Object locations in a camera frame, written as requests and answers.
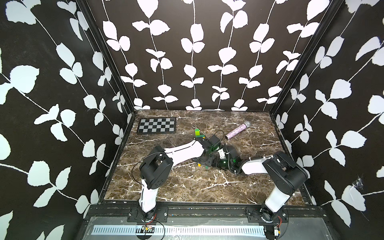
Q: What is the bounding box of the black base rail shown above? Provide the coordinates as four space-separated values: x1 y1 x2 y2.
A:
86 202 327 225

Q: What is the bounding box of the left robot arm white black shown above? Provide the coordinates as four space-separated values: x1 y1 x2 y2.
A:
139 136 221 214

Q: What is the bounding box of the purple glitter microphone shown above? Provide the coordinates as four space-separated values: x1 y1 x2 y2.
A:
225 121 251 140

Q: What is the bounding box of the white perforated strip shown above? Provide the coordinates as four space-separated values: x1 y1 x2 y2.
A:
91 225 265 237

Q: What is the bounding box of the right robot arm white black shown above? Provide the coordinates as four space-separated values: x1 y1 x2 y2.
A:
212 146 309 222

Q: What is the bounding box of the black white checkerboard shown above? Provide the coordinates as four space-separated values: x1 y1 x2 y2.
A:
137 117 177 135

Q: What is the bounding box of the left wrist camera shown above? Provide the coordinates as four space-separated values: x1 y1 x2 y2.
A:
209 135 221 151

